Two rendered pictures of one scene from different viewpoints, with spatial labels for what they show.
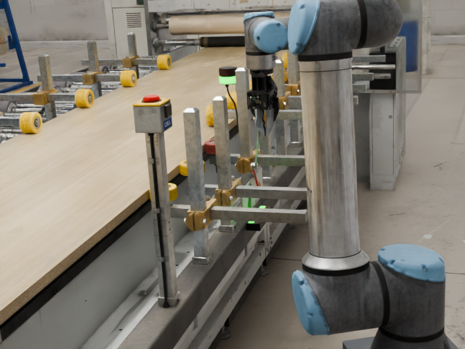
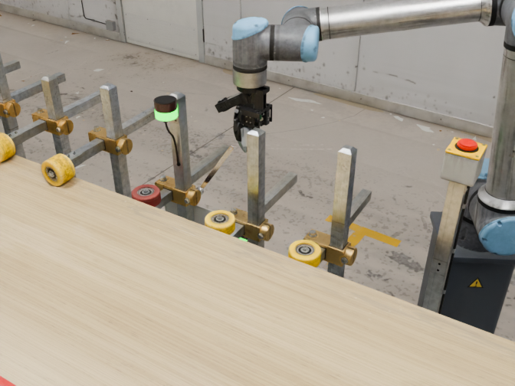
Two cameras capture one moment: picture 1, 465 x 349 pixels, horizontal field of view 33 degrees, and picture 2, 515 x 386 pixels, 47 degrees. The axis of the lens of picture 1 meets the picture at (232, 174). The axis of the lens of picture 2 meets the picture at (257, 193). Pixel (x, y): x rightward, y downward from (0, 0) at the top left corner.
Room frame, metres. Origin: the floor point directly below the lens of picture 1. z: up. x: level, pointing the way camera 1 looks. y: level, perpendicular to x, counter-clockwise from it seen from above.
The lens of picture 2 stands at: (1.99, 1.33, 1.82)
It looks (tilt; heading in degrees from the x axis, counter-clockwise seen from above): 33 degrees down; 283
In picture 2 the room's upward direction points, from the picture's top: straight up
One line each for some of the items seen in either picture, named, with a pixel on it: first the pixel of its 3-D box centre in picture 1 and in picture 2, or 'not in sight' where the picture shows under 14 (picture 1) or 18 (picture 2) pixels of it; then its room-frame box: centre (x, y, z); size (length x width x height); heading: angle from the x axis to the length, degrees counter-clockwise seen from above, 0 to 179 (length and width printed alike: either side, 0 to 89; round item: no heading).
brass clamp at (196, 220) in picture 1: (201, 214); (329, 248); (2.09, 0.09, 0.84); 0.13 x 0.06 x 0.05; 162
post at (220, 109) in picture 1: (224, 173); (256, 207); (2.30, 0.02, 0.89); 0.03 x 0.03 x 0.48; 72
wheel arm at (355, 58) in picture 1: (335, 58); not in sight; (3.99, -0.56, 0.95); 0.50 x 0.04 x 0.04; 72
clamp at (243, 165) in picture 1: (248, 160); (177, 191); (2.56, -0.05, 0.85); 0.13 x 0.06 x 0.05; 162
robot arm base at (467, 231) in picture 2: (410, 340); (478, 222); (1.64, -0.39, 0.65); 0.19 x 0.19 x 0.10
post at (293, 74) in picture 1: (293, 93); (7, 111); (3.26, -0.28, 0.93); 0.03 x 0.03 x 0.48; 72
